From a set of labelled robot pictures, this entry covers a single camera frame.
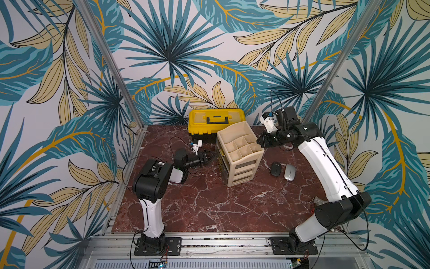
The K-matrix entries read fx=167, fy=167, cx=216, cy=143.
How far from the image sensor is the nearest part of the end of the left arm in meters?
0.78

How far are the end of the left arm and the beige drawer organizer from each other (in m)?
0.06

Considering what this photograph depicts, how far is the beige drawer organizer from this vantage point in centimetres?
75
